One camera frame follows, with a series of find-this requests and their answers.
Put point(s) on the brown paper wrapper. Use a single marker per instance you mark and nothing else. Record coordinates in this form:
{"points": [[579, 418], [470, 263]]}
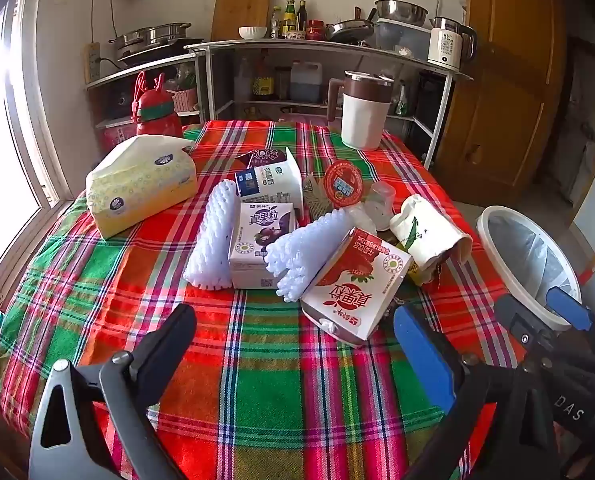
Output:
{"points": [[315, 200]]}

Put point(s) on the pink basket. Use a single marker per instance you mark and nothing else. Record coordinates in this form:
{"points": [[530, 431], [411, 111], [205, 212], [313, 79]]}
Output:
{"points": [[183, 101]]}

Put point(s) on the red antler water bottle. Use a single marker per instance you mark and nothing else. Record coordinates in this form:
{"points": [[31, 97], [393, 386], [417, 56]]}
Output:
{"points": [[157, 120]]}

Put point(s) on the pink lidded storage box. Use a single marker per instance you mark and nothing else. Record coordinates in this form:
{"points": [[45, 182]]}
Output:
{"points": [[302, 118]]}

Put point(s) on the clear plastic cup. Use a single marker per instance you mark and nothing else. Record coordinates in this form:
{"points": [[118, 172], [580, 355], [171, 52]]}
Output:
{"points": [[380, 202]]}

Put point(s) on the red juice carton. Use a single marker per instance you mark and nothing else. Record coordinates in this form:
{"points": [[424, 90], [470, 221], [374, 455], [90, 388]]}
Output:
{"points": [[352, 295]]}

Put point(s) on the brown white lidded jug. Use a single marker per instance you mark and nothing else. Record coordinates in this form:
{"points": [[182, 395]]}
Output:
{"points": [[360, 120]]}

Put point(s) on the white oil jug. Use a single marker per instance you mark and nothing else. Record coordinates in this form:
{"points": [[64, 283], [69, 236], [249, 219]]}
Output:
{"points": [[305, 85]]}

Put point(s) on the black pot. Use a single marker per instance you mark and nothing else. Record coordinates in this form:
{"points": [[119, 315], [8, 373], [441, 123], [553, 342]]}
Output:
{"points": [[120, 101]]}

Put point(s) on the white blue milk carton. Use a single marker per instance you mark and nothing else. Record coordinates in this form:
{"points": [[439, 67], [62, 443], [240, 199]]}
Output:
{"points": [[272, 180]]}

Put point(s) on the green yellow label bottle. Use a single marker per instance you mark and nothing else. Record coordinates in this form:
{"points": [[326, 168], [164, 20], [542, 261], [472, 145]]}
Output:
{"points": [[289, 20]]}

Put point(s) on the red jar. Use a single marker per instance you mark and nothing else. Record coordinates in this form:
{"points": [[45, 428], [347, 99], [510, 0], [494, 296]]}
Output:
{"points": [[315, 30]]}

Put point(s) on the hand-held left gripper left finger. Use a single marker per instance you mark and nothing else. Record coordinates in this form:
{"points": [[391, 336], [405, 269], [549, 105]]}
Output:
{"points": [[170, 340]]}

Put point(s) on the red lid yogurt cup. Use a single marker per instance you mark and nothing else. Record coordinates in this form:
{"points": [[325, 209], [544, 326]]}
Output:
{"points": [[342, 182]]}

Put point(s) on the wooden cutting board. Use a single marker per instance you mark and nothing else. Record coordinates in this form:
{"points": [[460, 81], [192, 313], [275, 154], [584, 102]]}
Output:
{"points": [[240, 7]]}

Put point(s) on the white electric kettle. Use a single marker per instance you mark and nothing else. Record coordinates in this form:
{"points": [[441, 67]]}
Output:
{"points": [[445, 47]]}

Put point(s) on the steel mixing bowl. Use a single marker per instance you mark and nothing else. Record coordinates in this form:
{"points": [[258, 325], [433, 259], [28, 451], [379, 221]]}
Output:
{"points": [[402, 12]]}

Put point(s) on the black induction cooker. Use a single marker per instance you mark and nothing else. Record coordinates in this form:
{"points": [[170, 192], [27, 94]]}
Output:
{"points": [[152, 54]]}

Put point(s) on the clear plastic storage box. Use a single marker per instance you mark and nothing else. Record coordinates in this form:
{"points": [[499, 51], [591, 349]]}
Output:
{"points": [[402, 40]]}

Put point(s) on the crushed white paper cup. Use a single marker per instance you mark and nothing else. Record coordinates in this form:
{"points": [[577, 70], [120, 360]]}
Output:
{"points": [[427, 232]]}

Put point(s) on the translucent bin liner bag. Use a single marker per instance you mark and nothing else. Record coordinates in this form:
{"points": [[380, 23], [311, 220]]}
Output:
{"points": [[527, 255]]}

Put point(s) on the white window frame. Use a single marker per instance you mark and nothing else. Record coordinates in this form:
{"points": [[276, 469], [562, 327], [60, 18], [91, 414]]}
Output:
{"points": [[32, 110]]}

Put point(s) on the steel wok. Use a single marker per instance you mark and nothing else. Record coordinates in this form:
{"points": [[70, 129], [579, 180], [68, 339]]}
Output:
{"points": [[350, 30]]}

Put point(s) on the large white metal shelf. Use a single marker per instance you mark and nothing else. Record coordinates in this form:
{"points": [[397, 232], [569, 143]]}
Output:
{"points": [[227, 44]]}

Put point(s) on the red green plaid tablecloth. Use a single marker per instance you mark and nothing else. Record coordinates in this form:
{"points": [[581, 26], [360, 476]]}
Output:
{"points": [[257, 360]]}

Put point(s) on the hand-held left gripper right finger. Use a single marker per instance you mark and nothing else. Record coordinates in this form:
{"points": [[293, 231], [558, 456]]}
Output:
{"points": [[422, 355]]}

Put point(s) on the steel steamer pot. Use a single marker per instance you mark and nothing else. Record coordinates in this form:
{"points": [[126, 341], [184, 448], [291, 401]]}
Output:
{"points": [[147, 35]]}

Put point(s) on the purple snack wrapper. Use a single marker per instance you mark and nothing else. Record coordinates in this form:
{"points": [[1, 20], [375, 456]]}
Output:
{"points": [[257, 157]]}

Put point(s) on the white round trash bin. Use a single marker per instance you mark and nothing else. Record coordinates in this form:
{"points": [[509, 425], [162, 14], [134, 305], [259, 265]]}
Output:
{"points": [[486, 240]]}

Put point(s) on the wooden door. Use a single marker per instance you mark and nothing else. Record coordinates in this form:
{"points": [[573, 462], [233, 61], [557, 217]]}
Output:
{"points": [[502, 85]]}

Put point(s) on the beige power strip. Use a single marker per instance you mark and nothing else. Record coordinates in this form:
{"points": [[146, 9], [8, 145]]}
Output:
{"points": [[92, 62]]}

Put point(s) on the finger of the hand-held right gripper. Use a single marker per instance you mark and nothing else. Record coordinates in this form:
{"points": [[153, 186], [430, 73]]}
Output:
{"points": [[515, 317], [570, 307]]}

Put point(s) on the small white metal shelf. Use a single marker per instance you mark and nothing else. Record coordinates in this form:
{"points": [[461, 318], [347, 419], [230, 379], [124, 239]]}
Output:
{"points": [[142, 70]]}

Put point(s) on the white bowl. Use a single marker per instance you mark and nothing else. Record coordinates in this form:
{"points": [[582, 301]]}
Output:
{"points": [[252, 33]]}

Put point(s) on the yellow snack wrapper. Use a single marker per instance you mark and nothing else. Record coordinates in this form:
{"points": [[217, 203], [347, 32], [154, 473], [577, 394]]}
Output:
{"points": [[415, 272]]}

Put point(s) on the white foam fruit net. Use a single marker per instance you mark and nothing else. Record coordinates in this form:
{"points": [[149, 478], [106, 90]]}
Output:
{"points": [[212, 240], [302, 250]]}

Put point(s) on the purple juice carton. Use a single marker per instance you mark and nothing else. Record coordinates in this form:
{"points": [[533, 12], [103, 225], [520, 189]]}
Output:
{"points": [[257, 240]]}

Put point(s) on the clear seasoning bottle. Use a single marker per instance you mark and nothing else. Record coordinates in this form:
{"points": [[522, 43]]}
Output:
{"points": [[276, 22]]}

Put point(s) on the yellow white tissue pack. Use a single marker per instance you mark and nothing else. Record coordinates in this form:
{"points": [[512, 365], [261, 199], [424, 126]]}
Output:
{"points": [[137, 195]]}

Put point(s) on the dark sauce bottle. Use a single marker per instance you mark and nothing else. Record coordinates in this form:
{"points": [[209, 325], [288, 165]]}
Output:
{"points": [[302, 17]]}

